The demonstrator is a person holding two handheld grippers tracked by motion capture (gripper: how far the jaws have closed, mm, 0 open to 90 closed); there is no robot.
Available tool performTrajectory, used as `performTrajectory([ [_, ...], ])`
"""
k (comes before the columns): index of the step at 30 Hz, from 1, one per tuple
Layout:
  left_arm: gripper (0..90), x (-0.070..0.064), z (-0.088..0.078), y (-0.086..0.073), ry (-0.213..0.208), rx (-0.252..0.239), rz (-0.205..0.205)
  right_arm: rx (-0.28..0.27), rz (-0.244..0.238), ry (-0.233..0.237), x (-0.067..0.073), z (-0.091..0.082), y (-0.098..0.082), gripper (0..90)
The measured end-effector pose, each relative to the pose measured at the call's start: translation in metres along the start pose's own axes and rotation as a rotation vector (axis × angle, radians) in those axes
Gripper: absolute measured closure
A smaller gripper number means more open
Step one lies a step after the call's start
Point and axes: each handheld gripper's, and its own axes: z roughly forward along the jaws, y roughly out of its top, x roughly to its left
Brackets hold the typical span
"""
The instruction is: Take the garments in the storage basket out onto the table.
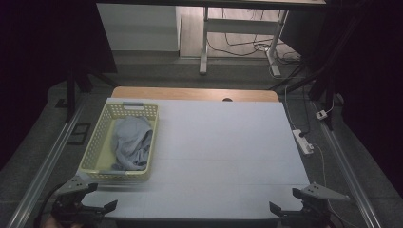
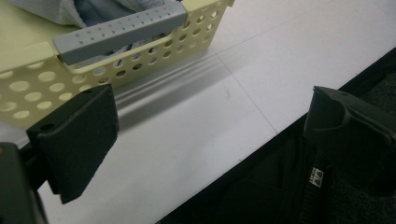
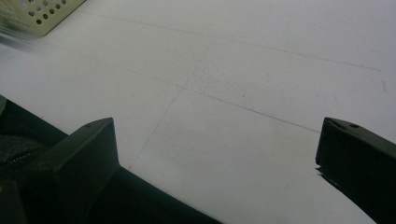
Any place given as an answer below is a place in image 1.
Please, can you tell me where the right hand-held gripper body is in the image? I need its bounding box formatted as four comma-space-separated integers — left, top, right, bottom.
278, 182, 352, 228

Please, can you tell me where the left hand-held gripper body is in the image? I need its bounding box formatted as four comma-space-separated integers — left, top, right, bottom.
50, 175, 107, 228

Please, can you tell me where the yellow perforated plastic basket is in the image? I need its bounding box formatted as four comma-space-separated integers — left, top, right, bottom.
77, 101, 160, 183

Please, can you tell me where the grey-blue cloth garment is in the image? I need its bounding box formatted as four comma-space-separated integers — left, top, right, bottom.
110, 115, 154, 172

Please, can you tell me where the person's left hand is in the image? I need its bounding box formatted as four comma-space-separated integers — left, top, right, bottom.
40, 218, 84, 228

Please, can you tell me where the white power strip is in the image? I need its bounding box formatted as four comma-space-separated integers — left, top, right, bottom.
291, 128, 315, 156

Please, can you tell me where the black floor socket plate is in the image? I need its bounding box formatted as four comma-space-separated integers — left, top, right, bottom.
67, 123, 92, 146

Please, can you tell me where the white table cover sheet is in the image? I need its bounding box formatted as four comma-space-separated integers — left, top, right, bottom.
80, 97, 311, 220

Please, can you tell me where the black metal stand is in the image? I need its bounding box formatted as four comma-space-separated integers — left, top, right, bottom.
64, 64, 121, 124
268, 12, 370, 131

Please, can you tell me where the wooden table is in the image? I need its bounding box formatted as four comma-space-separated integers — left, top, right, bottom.
110, 85, 280, 104

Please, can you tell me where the white cabinet panel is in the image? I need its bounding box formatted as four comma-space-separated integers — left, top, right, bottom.
96, 3, 182, 52

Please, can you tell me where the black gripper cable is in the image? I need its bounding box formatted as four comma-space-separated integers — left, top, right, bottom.
32, 184, 67, 228

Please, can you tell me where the thin white cable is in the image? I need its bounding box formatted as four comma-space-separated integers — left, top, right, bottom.
311, 142, 329, 188

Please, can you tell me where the aluminium rail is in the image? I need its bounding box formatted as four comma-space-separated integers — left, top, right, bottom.
5, 104, 86, 228
311, 100, 384, 228

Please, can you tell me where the black plug with cable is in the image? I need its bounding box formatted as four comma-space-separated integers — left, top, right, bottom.
297, 83, 312, 139

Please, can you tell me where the black floor cable bundle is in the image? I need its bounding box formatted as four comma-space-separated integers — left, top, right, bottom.
206, 9, 302, 65

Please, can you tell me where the white metal desk frame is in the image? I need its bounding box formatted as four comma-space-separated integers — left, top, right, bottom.
198, 6, 290, 78

